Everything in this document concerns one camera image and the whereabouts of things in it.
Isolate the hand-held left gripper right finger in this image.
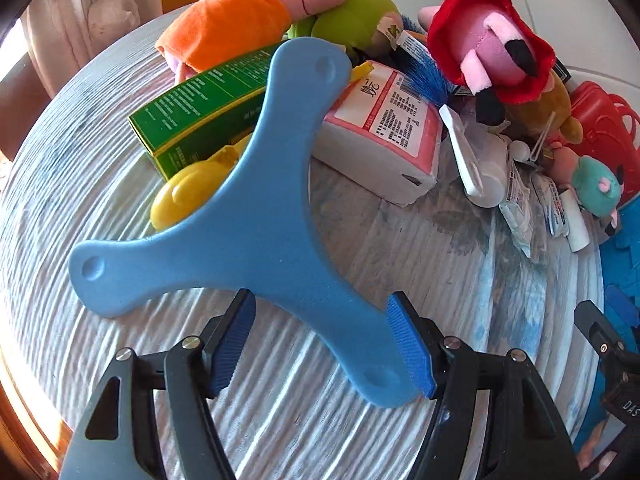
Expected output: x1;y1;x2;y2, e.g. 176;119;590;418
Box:
387;291;581;480

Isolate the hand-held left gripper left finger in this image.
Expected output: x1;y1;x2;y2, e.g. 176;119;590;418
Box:
59;288;257;480

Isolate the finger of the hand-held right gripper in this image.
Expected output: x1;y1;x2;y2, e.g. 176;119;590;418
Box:
574;300;628;376

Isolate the blue plastic crate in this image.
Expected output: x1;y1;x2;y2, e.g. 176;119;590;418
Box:
570;225;640;461

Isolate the white paper tube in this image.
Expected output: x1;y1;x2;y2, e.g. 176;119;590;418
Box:
560;190;591;253

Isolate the blue three-arm foam boomerang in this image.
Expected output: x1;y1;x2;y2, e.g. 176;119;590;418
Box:
67;37;421;407

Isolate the white printed packet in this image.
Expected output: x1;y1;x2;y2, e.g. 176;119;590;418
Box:
532;175;571;238

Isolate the yellow plastic toy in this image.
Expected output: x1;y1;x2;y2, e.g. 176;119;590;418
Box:
150;132;251;232

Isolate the white sachet packet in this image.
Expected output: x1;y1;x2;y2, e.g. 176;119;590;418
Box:
497;160;536;258

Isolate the pink plush with teal hat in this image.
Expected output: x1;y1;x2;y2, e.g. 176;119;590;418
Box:
552;147;626;233

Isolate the pink and white box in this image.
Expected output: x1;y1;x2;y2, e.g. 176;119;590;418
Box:
317;62;444;206

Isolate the red toy suitcase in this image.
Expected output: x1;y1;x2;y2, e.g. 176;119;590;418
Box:
567;82;640;161

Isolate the brown bear plush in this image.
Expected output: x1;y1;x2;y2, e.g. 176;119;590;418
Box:
505;72;583;143

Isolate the green carton box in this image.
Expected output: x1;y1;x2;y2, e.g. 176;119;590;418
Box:
127;45;281;183

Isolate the blue bristle brush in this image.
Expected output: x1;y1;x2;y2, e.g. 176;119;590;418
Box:
395;30;451;101

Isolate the pink pig plush orange dress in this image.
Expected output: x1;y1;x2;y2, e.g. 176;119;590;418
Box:
155;0;348;81

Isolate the green plush toy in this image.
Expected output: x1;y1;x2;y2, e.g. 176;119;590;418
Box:
287;0;403;56

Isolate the pink plush with red hood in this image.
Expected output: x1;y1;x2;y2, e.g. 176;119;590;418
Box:
419;0;556;126

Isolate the white plastic bag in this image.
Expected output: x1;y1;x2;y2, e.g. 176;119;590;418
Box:
87;0;141;36

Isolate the pale curtain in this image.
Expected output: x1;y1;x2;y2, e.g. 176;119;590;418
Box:
20;0;166;101

